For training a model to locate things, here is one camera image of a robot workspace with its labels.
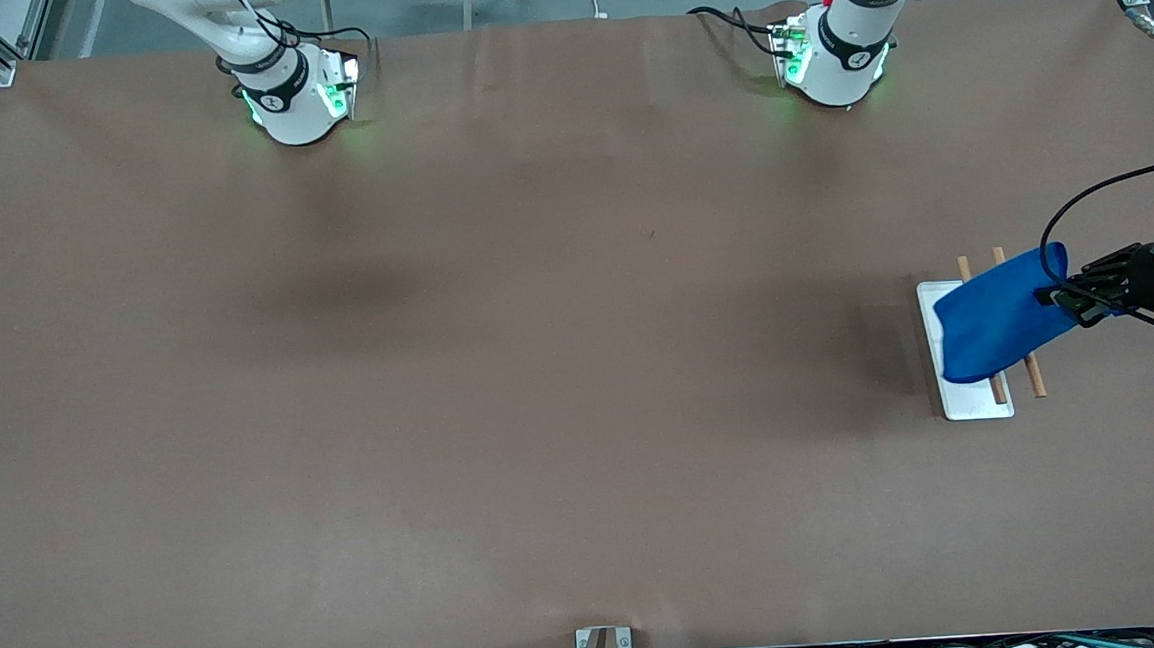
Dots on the blue microfibre towel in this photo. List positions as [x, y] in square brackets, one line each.
[997, 318]

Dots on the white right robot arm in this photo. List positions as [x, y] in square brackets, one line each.
[293, 111]

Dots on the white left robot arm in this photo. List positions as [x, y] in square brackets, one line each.
[842, 67]

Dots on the white rack with wooden rods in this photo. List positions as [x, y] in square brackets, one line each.
[977, 400]

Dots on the grey office chair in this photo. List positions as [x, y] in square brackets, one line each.
[465, 0]

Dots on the grey metal bracket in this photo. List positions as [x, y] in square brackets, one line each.
[624, 640]

